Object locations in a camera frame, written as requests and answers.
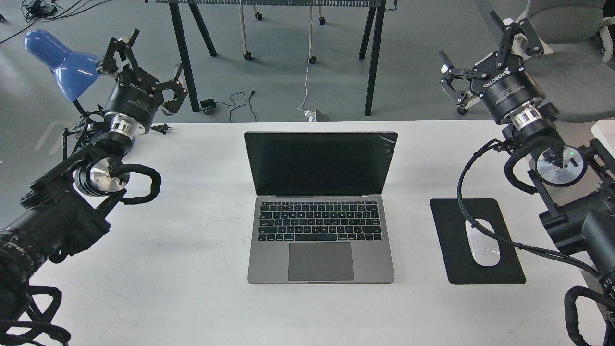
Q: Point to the grey laptop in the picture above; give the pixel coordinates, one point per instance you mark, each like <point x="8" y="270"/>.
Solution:
<point x="319" y="216"/>

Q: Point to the black plug on table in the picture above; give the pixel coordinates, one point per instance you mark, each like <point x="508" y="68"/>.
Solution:
<point x="162" y="128"/>

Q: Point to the white computer mouse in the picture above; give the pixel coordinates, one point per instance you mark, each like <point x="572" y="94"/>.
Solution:
<point x="484" y="250"/>

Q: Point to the blue desk lamp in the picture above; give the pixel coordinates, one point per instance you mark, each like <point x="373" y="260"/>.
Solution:
<point x="74" y="72"/>

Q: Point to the grey office chair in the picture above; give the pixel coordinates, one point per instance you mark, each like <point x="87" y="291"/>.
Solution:
<point x="572" y="72"/>

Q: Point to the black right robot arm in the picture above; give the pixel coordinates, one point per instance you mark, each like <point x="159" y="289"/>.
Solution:
<point x="576" y="183"/>

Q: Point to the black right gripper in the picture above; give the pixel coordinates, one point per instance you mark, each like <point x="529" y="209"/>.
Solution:
<point x="503" y="90"/>

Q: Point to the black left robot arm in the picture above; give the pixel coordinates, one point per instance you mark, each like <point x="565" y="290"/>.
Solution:
<point x="66" y="208"/>

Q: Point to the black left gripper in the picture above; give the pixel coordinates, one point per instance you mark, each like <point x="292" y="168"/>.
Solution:
<point x="132" y="95"/>

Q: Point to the black mouse pad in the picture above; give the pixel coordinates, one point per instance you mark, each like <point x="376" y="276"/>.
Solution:
<point x="470" y="257"/>

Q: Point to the white object at right edge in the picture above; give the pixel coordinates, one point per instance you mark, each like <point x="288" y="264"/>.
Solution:
<point x="604" y="131"/>

